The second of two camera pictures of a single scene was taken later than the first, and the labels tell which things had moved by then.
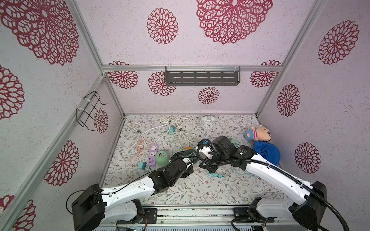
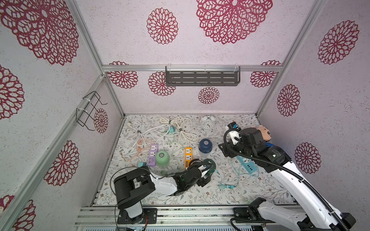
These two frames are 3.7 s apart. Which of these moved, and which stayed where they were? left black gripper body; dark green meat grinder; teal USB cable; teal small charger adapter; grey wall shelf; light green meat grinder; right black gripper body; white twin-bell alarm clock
Moved: left black gripper body; dark green meat grinder; teal USB cable; right black gripper body
Stayed: light green meat grinder; teal small charger adapter; grey wall shelf; white twin-bell alarm clock
